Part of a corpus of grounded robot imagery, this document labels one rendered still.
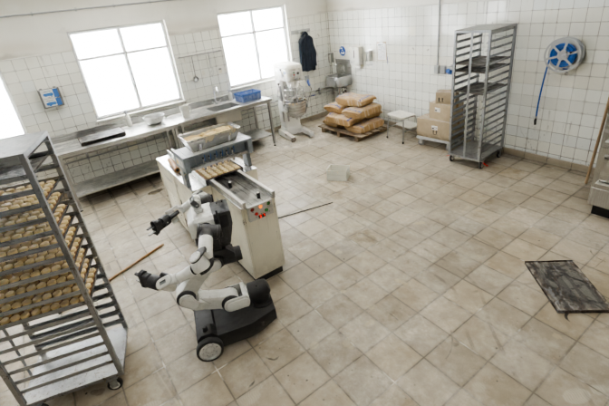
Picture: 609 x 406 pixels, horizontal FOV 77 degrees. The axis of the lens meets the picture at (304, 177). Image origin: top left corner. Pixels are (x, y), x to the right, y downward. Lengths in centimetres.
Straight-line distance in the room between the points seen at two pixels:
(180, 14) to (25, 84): 246
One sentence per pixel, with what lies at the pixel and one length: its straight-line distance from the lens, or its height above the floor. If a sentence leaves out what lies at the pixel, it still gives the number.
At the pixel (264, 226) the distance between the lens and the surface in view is 346.
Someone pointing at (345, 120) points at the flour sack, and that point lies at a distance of 691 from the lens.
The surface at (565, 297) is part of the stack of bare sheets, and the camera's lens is 379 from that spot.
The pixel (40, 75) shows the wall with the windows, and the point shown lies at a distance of 663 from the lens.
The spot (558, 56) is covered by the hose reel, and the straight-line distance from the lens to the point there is 565.
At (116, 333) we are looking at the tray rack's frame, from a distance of 361.
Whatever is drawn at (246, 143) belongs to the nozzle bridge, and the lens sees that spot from 396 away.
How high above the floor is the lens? 238
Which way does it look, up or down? 25 degrees down
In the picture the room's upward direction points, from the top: 7 degrees counter-clockwise
